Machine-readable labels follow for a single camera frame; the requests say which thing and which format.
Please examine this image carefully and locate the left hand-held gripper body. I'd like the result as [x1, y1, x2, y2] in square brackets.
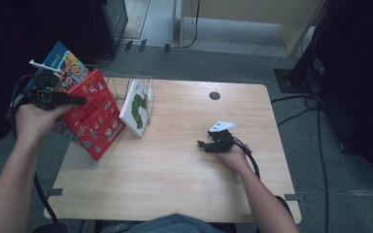
[28, 58, 76, 112]

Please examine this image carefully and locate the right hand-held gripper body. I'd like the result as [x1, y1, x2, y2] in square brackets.
[204, 120, 238, 154]

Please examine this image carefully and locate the colourful monster picture book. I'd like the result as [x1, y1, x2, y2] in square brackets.
[50, 50, 92, 146]

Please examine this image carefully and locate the red picture book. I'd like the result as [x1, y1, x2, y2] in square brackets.
[61, 68, 127, 162]

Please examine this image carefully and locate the clear acrylic book rack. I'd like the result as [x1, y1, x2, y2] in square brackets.
[103, 74, 153, 130]

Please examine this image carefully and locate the white caterpillar picture book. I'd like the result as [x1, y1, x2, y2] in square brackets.
[119, 79, 155, 139]

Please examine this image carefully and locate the person's right hand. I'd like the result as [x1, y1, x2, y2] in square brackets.
[215, 144, 253, 175]

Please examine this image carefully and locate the person's left hand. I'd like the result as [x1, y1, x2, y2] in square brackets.
[14, 102, 74, 153]

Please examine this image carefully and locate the black curtain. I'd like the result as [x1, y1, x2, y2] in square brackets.
[317, 0, 373, 195]
[0, 0, 95, 153]

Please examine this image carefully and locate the black cabinet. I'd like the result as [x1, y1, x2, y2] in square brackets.
[88, 0, 129, 59]

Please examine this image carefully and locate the person's grey-blue shirt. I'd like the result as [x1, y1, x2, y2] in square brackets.
[101, 213, 223, 233]

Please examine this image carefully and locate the black metal stand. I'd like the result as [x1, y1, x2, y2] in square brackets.
[273, 32, 325, 95]

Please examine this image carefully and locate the light wooden furniture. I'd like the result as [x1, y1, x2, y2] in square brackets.
[179, 0, 326, 56]

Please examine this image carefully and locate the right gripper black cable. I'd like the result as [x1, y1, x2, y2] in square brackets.
[227, 135, 262, 181]

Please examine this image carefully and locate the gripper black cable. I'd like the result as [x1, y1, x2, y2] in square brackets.
[6, 72, 61, 227]
[227, 135, 262, 181]

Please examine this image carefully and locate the black floor cable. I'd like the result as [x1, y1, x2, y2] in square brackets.
[276, 106, 322, 128]
[270, 93, 324, 105]
[315, 96, 330, 233]

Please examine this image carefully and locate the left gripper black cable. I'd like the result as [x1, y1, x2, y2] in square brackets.
[6, 72, 61, 227]

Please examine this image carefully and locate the thin hanging black cable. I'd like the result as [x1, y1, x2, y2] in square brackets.
[171, 0, 202, 50]

